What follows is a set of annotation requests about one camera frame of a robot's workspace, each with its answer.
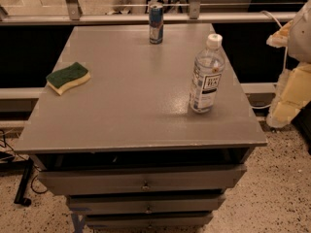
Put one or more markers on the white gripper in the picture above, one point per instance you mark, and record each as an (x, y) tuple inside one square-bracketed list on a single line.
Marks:
[(301, 36)]

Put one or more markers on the clear plastic water bottle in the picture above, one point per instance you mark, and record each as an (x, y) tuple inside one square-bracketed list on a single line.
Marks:
[(206, 76)]

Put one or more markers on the metal railing frame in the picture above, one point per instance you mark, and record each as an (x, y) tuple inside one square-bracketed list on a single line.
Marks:
[(89, 12)]

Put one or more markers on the middle grey drawer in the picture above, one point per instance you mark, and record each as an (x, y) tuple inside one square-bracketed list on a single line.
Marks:
[(145, 204)]

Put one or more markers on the black stand leg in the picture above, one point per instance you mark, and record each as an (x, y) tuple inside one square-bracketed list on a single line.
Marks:
[(25, 167)]

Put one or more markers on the grey drawer cabinet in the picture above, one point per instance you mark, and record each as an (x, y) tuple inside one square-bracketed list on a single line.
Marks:
[(134, 112)]

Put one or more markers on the blue silver redbull can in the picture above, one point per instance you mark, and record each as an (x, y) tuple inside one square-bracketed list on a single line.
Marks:
[(156, 23)]

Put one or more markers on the top grey drawer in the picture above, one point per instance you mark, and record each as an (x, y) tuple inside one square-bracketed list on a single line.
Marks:
[(89, 182)]

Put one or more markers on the grey drawer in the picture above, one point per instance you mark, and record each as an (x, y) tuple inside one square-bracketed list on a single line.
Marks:
[(89, 182), (145, 204), (147, 221)]

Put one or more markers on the bottom grey drawer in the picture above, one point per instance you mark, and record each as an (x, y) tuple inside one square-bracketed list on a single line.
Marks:
[(147, 221)]

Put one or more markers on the green and yellow sponge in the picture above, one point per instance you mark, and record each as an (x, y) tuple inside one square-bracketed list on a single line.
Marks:
[(67, 78)]

